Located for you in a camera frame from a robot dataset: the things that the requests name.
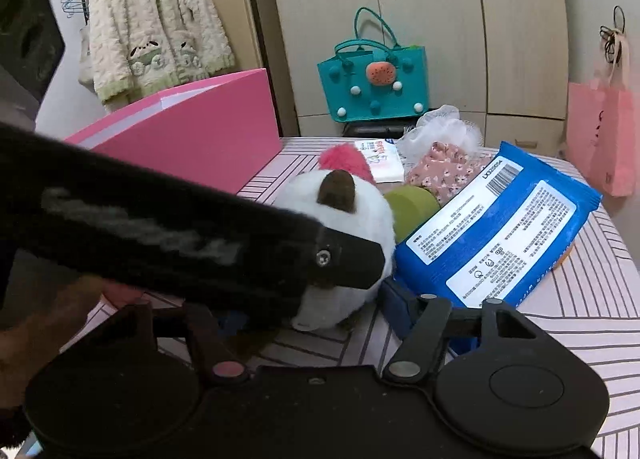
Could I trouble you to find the pink floral cloth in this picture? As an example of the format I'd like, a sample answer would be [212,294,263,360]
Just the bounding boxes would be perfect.
[404,141,496,204]

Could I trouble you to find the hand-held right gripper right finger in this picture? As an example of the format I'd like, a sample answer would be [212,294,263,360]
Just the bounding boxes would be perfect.
[379,281,541,385]

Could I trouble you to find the blue wet wipes pack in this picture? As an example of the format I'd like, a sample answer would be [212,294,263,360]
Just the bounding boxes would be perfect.
[392,140,603,357]

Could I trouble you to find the black hair ties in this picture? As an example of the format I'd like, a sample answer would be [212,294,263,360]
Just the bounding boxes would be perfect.
[599,5,627,64]

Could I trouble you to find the pink paper bag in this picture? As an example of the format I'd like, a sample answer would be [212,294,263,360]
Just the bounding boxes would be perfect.
[565,34,637,198]

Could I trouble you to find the teal felt bag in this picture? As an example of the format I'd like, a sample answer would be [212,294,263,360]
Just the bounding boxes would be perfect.
[316,7,430,120]

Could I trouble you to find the white plush toy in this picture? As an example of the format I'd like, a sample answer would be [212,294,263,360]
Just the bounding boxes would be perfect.
[274,170,397,332]

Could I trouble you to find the white tote bag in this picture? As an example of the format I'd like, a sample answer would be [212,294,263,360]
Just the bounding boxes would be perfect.
[77,26,98,94]

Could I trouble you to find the white tissue packet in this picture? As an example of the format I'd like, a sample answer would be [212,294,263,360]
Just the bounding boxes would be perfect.
[352,139,405,184]

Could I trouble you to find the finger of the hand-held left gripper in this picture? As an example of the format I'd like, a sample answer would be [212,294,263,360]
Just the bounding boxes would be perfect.
[312,226,387,290]

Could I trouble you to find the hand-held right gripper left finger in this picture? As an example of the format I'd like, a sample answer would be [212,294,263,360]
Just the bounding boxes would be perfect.
[97,300,251,386]

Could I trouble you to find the white mesh bath pouf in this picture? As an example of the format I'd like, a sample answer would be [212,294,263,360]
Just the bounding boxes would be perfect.
[397,105,485,164]

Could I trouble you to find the pink fluffy ball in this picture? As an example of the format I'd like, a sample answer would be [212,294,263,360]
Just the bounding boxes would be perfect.
[318,144,376,184]

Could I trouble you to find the pink storage box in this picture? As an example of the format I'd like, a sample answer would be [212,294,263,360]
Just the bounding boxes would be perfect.
[65,68,283,194]

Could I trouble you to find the green foam cylinder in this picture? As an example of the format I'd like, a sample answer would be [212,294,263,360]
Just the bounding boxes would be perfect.
[382,185,442,244]

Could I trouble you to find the beige wardrobe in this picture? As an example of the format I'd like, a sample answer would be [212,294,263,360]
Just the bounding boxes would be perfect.
[264,0,571,157]

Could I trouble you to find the black stool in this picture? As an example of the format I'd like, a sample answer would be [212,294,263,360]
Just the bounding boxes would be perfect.
[342,120,426,140]

